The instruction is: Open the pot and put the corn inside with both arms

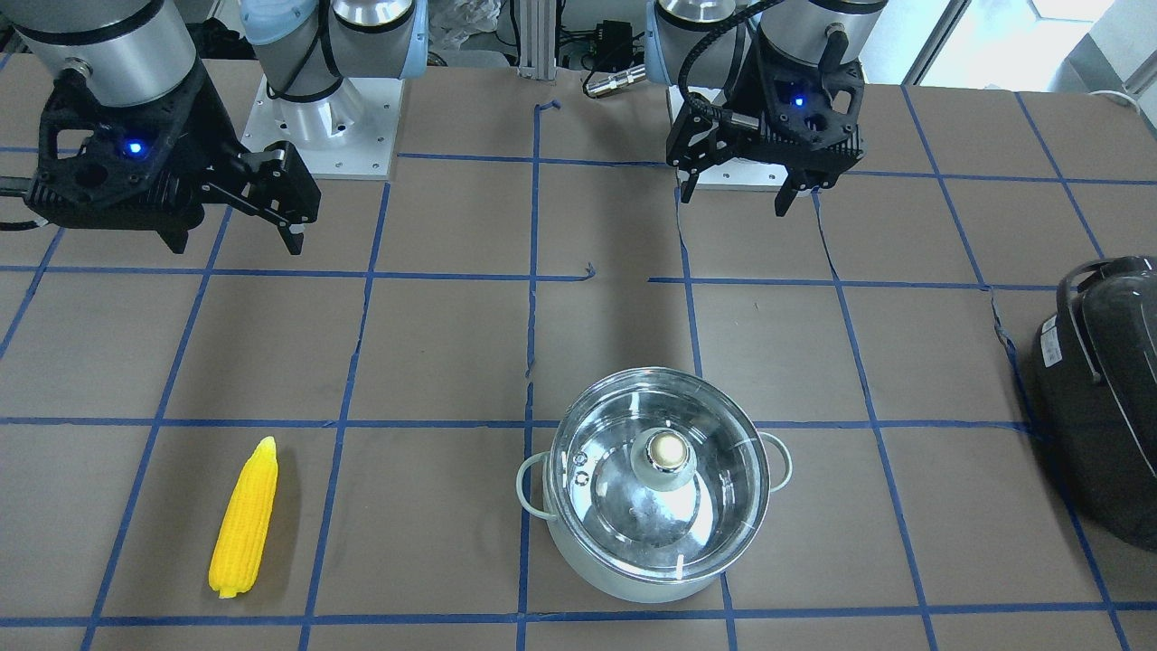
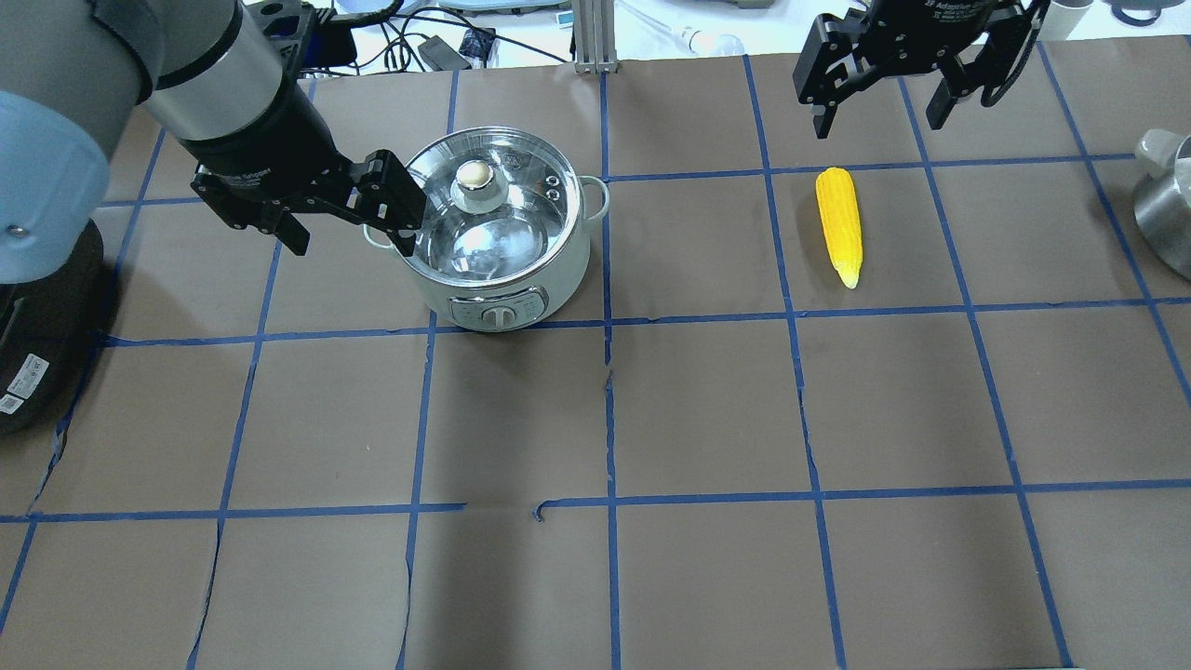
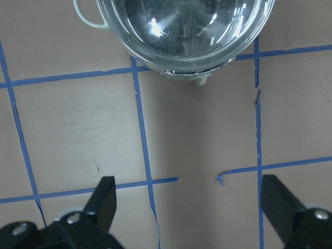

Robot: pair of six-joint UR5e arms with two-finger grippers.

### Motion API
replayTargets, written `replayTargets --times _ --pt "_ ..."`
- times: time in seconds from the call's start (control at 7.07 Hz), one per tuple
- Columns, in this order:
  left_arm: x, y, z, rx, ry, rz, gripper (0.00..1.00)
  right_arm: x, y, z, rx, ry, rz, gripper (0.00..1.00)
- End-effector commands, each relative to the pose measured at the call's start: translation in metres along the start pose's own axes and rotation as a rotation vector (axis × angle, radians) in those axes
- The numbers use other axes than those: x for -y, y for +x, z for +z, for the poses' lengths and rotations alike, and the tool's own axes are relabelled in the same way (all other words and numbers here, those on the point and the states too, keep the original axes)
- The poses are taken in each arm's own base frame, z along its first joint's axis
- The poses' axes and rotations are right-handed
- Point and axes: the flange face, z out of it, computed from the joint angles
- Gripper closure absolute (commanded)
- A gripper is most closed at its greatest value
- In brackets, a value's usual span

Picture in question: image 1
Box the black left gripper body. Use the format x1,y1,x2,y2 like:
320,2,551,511
720,42,865,184

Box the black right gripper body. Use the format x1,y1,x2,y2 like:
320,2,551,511
20,62,249,234

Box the glass pot lid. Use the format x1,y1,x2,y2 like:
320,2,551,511
515,367,794,602

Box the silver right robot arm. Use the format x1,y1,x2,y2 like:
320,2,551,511
3,1,429,256

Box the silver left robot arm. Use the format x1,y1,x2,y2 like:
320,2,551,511
644,1,886,217

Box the yellow corn cob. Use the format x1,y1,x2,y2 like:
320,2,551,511
207,436,278,600

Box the stainless steel pot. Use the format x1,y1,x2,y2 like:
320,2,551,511
515,426,794,602

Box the black rice cooker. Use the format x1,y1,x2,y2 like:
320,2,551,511
1029,256,1156,552

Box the black ribbed cable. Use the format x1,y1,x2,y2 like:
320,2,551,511
678,0,784,135

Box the silver cable connector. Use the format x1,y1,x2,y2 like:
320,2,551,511
583,62,647,99

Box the aluminium frame post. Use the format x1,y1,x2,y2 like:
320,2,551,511
514,1,560,83

